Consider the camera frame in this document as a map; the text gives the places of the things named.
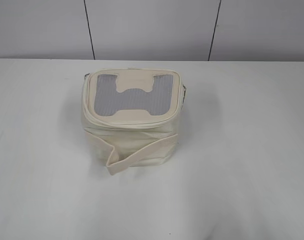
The cream canvas zipper bag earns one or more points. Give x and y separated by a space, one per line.
131 116

